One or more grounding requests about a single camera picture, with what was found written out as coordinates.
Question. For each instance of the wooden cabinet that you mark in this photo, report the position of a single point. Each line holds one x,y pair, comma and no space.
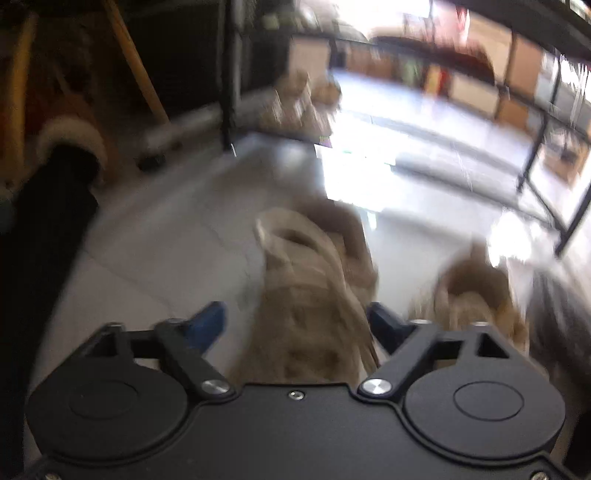
521,78

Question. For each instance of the beige embellished flat shoe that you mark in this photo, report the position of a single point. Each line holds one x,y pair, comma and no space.
286,104

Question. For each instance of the brown fleece-lined boot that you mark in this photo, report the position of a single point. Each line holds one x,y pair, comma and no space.
69,138

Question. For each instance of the black metal shoe rack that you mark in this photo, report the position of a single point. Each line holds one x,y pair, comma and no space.
228,92

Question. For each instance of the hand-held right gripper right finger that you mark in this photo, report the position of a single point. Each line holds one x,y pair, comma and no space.
385,324

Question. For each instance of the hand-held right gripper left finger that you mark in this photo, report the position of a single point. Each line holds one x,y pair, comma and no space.
210,324

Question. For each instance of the black caster wheel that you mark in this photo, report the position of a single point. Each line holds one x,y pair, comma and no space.
151,162

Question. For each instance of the cream chunky sneaker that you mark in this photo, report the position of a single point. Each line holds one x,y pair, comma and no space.
475,290
304,295

